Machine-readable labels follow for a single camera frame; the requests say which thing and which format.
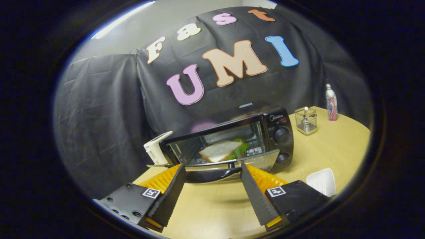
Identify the white pop-up toaster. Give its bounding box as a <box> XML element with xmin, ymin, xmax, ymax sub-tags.
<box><xmin>143</xmin><ymin>130</ymin><xmax>174</xmax><ymax>165</ymax></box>

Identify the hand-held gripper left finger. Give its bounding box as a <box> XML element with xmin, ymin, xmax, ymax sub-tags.
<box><xmin>95</xmin><ymin>163</ymin><xmax>187</xmax><ymax>233</ymax></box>

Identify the black backdrop cloth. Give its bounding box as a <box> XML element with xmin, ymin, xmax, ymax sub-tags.
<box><xmin>53</xmin><ymin>6</ymin><xmax>374</xmax><ymax>199</ymax></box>

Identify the bread and lettuce sandwich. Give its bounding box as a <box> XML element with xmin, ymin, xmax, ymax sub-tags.
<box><xmin>199</xmin><ymin>138</ymin><xmax>250</xmax><ymax>163</ymax></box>

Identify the pink label spray bottle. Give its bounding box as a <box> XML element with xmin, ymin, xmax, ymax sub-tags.
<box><xmin>325</xmin><ymin>83</ymin><xmax>338</xmax><ymax>121</ymax></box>

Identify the black toaster oven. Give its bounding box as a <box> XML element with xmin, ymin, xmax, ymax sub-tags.
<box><xmin>159</xmin><ymin>106</ymin><xmax>295</xmax><ymax>184</ymax></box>

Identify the white rectangular plate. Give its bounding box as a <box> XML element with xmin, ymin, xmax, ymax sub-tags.
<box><xmin>306</xmin><ymin>168</ymin><xmax>336</xmax><ymax>198</ymax></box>

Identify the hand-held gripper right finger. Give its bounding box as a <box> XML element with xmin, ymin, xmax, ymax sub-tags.
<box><xmin>240</xmin><ymin>162</ymin><xmax>331</xmax><ymax>232</ymax></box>

